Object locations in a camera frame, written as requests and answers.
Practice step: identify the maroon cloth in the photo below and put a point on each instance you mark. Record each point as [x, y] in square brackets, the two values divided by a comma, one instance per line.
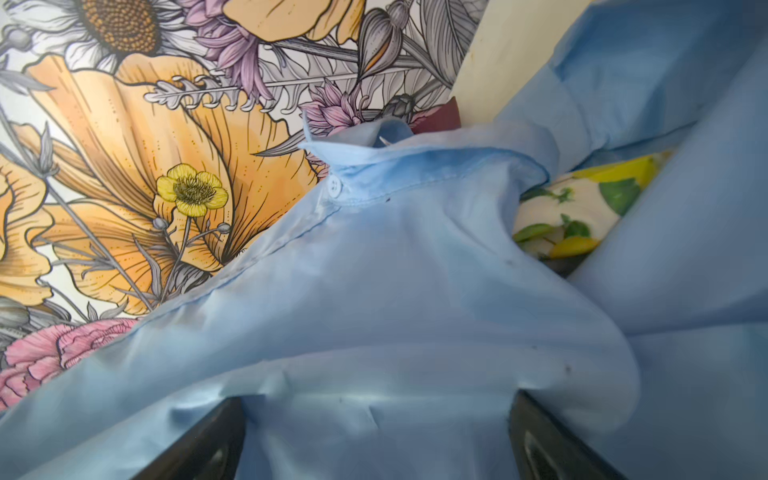
[440, 118]

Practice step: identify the light blue shirt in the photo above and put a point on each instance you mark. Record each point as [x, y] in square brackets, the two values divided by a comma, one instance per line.
[383, 333]

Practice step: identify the lemon print cloth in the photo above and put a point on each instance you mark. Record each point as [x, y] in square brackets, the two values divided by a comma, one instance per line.
[572, 216]

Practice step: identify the pastel floral watercolour cloth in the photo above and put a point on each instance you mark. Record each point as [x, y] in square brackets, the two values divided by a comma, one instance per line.
[514, 39]

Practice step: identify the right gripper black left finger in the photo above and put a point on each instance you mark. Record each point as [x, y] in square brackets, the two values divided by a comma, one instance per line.
[211, 449]

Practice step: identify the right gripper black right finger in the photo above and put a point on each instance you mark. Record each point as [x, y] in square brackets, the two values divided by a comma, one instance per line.
[545, 449]

